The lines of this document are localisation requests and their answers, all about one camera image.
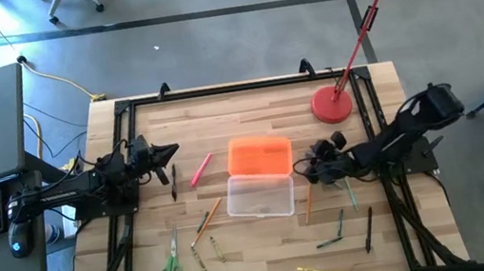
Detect short green pencil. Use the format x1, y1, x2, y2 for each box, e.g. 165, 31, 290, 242
192, 211, 213, 235

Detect clear supply box orange lid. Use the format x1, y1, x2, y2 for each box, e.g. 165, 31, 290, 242
216, 129, 302, 225

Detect olive green crayon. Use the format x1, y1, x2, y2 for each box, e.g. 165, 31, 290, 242
189, 244, 209, 271

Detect yellow extension cable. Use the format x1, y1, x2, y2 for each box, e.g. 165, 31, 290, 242
0, 0, 108, 118

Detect black pen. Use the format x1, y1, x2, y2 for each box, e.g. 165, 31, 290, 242
166, 163, 182, 203
359, 205, 379, 254

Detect long orange pencil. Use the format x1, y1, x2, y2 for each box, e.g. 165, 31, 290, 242
184, 197, 229, 249

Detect yellow power strip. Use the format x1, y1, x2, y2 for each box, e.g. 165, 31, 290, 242
60, 155, 83, 176

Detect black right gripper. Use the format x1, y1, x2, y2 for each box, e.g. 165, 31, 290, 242
293, 129, 357, 189

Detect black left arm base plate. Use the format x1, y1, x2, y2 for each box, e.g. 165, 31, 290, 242
69, 172, 143, 223

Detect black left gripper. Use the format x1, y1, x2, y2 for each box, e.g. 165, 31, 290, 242
124, 129, 185, 191

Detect light green pen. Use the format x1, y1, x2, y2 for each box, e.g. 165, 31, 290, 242
342, 176, 360, 215

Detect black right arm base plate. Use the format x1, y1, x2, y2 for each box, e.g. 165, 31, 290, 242
365, 133, 441, 184

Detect cream cable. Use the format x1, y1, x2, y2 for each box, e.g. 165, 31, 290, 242
22, 111, 46, 162

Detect pink highlighter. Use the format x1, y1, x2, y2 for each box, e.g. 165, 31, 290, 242
185, 151, 219, 188

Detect green-handled scissors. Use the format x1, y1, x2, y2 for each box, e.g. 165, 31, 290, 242
149, 225, 184, 271

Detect black aluminium table frame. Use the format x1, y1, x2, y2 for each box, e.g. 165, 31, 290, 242
36, 38, 472, 271

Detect black computer mouse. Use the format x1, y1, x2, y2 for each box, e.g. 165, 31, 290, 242
5, 218, 39, 261

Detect red desk lamp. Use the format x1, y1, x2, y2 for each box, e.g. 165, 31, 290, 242
295, 0, 441, 127

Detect short black marker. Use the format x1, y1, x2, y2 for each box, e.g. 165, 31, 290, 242
315, 235, 345, 250

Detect dark green crayon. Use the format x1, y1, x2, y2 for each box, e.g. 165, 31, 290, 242
333, 208, 348, 239

